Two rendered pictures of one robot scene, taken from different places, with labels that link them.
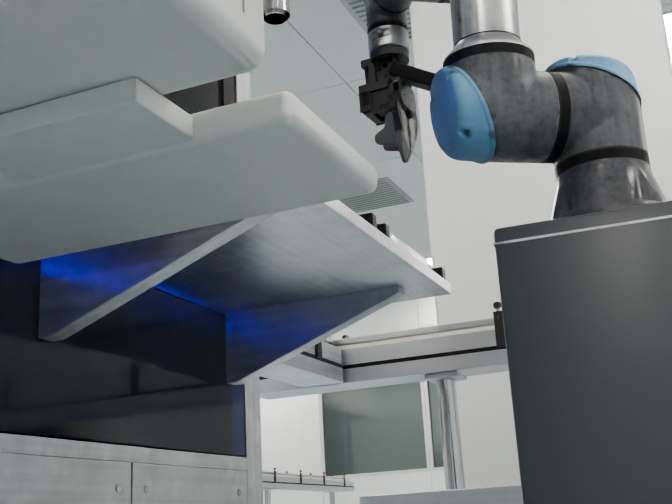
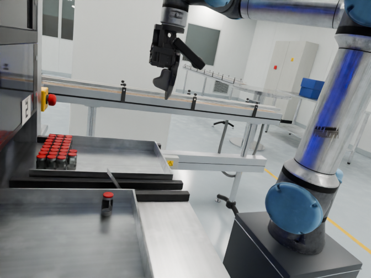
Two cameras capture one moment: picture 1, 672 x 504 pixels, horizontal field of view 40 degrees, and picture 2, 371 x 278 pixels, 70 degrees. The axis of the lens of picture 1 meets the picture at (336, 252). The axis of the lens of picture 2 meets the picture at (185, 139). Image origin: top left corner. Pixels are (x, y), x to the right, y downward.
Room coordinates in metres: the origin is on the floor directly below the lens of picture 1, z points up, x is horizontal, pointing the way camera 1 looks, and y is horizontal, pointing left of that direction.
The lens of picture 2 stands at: (0.86, 0.37, 1.22)
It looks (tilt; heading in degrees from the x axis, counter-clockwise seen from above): 17 degrees down; 317
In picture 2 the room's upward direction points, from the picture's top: 11 degrees clockwise
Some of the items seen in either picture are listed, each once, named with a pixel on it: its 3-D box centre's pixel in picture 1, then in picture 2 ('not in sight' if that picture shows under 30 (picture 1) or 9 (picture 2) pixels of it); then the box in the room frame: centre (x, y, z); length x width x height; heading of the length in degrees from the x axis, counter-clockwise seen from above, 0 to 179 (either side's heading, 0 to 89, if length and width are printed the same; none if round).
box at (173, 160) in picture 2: not in sight; (169, 161); (2.17, -0.73, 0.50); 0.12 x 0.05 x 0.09; 68
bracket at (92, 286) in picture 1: (152, 273); not in sight; (1.16, 0.24, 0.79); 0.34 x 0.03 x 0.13; 68
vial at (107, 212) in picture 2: not in sight; (107, 204); (1.30, 0.15, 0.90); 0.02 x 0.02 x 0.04
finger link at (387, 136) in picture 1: (390, 137); (163, 84); (1.52, -0.11, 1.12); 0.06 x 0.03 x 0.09; 63
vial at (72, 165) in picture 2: not in sight; (72, 161); (1.52, 0.15, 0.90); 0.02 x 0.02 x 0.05
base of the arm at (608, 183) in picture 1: (606, 201); (300, 220); (1.10, -0.34, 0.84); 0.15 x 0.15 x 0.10
